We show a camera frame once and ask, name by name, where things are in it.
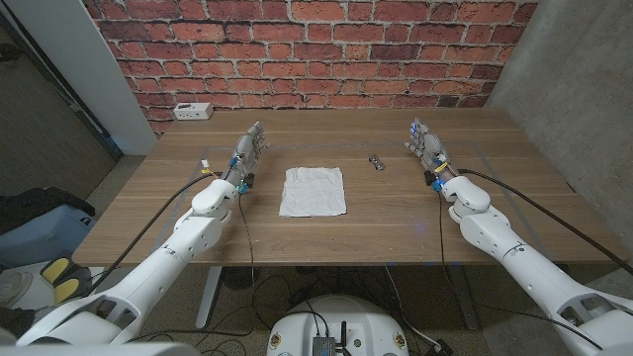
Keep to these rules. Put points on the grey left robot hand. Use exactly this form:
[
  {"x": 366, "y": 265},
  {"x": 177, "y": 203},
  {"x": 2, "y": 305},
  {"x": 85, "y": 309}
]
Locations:
[{"x": 244, "y": 153}]

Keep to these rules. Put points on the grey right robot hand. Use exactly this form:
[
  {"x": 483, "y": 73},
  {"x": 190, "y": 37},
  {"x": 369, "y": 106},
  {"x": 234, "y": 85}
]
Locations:
[{"x": 429, "y": 146}]

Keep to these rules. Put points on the white cloth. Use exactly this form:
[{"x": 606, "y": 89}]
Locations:
[{"x": 312, "y": 193}]

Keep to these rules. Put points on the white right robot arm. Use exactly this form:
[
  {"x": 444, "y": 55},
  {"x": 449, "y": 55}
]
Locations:
[{"x": 524, "y": 264}]

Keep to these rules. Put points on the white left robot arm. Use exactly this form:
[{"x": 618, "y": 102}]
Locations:
[{"x": 148, "y": 269}]

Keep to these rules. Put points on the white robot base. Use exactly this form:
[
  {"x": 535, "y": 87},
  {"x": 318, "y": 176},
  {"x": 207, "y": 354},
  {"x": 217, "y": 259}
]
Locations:
[{"x": 341, "y": 316}]

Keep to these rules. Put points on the small silver toy car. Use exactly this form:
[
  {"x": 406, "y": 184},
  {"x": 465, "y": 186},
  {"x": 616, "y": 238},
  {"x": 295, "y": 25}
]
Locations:
[{"x": 376, "y": 162}]

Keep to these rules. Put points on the white power strip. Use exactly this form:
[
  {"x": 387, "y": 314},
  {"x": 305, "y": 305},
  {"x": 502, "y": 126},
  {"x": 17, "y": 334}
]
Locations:
[{"x": 193, "y": 111}]

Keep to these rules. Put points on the red brick print backdrop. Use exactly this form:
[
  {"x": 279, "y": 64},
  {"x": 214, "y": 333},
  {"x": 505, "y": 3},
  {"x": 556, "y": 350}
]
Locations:
[{"x": 306, "y": 54}]

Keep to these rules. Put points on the white table leg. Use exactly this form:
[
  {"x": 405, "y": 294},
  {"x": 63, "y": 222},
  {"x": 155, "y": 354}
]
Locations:
[{"x": 208, "y": 296}]

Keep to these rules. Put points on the grey table leg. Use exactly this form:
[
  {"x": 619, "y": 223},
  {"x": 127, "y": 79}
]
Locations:
[{"x": 465, "y": 301}]

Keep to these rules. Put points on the white partition panel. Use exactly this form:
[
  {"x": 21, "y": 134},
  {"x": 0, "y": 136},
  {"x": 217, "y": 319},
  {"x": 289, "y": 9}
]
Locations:
[{"x": 89, "y": 74}]

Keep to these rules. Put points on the small grey electronics box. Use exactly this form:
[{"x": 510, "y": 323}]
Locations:
[{"x": 324, "y": 346}]

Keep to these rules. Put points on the black cloth bag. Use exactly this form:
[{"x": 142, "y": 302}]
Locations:
[{"x": 34, "y": 203}]

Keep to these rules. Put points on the blue storage container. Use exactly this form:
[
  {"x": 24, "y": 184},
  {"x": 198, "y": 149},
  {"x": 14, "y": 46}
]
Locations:
[{"x": 39, "y": 237}]

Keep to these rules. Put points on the yellow and black pads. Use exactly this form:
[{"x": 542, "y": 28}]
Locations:
[{"x": 62, "y": 279}]

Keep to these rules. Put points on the white robot torso edge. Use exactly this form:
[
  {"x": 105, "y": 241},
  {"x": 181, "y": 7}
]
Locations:
[{"x": 99, "y": 350}]

